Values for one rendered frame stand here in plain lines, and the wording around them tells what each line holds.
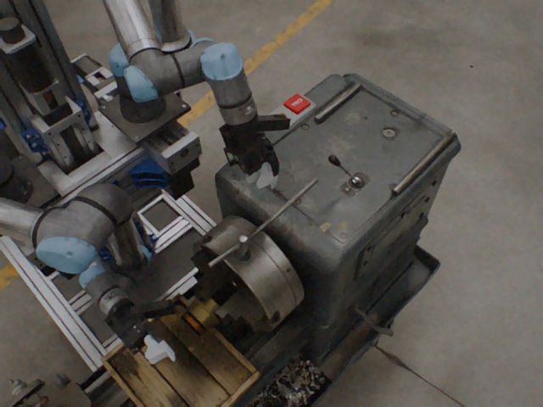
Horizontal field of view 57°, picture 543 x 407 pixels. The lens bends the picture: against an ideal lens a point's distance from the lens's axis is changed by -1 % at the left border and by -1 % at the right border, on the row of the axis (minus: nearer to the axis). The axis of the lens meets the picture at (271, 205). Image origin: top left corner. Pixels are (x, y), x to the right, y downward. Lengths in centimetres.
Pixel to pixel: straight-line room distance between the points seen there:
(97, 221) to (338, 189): 61
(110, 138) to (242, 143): 80
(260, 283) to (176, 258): 126
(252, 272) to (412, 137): 60
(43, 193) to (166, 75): 68
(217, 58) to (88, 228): 47
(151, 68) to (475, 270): 210
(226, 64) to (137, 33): 23
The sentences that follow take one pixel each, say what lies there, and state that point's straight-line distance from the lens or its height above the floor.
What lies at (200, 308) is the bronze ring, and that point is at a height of 112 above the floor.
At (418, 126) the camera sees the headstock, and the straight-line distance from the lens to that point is 152.
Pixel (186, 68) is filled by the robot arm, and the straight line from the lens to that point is 107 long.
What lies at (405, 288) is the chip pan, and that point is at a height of 54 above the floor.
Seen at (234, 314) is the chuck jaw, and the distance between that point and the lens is 132.
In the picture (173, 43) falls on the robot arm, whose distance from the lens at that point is 155.
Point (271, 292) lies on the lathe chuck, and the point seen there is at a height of 118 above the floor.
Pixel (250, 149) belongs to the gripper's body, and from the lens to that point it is 108.
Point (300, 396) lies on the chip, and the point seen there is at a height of 57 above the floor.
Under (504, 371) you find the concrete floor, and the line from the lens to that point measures 261.
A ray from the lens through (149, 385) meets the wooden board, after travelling 154.
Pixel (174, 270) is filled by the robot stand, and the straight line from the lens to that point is 244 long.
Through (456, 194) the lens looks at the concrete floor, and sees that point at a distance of 301.
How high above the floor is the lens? 232
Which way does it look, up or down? 56 degrees down
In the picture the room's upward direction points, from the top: 3 degrees counter-clockwise
